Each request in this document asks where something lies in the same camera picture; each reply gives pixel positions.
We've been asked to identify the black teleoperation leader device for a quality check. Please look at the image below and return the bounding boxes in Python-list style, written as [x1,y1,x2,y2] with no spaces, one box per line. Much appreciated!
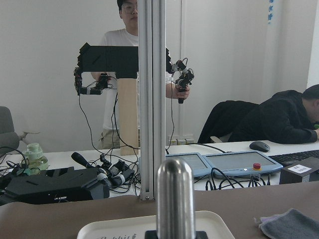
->
[74,43,194,95]

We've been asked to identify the steel muddler black tip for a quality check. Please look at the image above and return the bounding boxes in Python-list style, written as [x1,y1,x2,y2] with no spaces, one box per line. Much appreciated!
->
[157,159,196,239]

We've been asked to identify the black keyboard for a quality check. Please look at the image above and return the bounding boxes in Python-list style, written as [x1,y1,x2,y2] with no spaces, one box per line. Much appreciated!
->
[269,150,319,167]

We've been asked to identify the black box with label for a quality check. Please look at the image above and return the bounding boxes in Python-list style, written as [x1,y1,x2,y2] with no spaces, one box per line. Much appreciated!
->
[279,157,319,184]

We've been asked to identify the blue teach pendant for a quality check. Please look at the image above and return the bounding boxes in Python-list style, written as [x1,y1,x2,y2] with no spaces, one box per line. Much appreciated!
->
[160,152,212,178]
[204,151,283,179]

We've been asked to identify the person in black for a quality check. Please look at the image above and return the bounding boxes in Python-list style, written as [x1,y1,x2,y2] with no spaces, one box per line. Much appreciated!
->
[228,85,319,144]

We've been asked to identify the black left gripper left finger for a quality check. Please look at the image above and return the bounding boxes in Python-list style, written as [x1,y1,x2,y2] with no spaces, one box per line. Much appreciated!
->
[145,230,158,239]

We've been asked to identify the wooden plank stand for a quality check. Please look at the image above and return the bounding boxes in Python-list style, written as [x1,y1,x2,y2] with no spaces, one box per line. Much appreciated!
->
[118,78,139,156]

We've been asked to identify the aluminium frame post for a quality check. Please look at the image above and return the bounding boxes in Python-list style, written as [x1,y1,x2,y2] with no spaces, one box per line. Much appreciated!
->
[138,0,166,200]

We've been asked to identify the grey folded cloth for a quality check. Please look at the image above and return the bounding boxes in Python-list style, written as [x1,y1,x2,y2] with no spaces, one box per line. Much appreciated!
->
[254,209,319,239]

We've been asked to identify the cream rabbit serving tray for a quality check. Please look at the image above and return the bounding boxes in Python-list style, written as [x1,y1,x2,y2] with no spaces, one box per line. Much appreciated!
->
[77,211,234,239]

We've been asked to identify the black computer mouse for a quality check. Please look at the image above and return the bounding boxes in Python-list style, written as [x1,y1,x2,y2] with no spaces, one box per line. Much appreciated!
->
[249,141,270,152]

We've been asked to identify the person in white shirt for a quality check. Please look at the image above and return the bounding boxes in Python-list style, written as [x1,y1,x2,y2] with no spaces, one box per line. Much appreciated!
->
[90,0,190,149]

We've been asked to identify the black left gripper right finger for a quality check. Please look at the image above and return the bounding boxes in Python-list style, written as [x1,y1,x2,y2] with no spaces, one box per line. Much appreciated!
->
[195,231,207,239]

